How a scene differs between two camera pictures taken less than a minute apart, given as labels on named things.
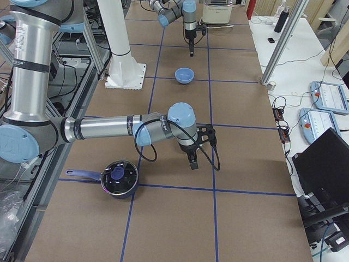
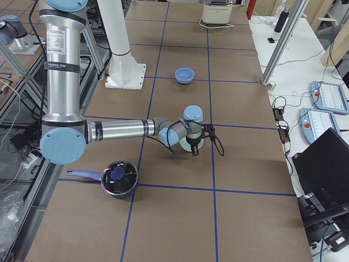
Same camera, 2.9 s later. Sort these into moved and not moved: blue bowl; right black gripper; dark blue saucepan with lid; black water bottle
Moved: right black gripper
Not moved: blue bowl; dark blue saucepan with lid; black water bottle
